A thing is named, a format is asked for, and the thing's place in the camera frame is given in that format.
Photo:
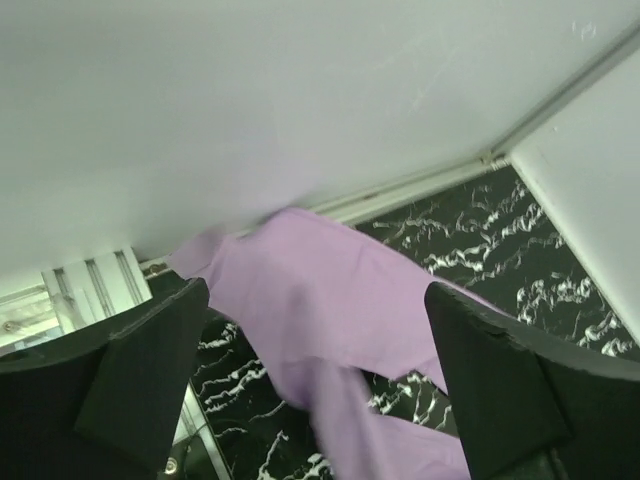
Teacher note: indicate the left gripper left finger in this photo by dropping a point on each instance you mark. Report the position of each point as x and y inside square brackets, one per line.
[102, 402]

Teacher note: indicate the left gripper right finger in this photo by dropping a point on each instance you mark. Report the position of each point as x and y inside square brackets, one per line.
[528, 405]

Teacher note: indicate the purple trousers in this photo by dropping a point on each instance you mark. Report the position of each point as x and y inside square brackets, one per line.
[322, 304]

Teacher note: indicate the aluminium frame rail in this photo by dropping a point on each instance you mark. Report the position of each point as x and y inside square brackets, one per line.
[382, 198]

